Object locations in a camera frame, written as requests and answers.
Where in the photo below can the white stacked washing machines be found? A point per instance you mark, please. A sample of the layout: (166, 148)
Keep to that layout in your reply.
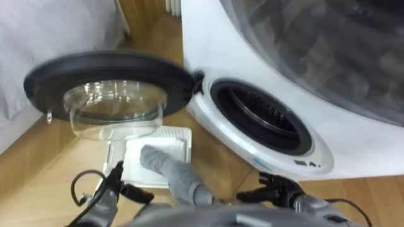
(240, 47)

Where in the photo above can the white cloth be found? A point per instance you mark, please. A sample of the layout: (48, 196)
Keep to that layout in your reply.
(135, 167)

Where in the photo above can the grey garment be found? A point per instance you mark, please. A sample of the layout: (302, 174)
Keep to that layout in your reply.
(180, 176)

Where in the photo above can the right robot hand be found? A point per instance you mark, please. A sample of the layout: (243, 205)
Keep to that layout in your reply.
(281, 190)

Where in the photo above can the white plastic laundry basket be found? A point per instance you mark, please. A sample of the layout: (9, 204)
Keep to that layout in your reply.
(186, 148)

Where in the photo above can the black round washer door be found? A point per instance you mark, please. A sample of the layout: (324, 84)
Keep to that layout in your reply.
(104, 67)

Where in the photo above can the white pleated curtain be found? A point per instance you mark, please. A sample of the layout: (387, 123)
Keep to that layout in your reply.
(173, 7)

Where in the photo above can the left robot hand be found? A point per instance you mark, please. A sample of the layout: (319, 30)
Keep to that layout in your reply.
(115, 181)

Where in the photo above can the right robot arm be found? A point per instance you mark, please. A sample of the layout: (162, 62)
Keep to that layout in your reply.
(315, 206)

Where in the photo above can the grey bed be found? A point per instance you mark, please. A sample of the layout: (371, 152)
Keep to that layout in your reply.
(47, 38)

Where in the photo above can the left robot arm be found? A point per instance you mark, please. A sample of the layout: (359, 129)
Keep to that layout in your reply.
(101, 211)

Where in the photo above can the robot body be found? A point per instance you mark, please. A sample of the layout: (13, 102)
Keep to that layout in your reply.
(221, 217)

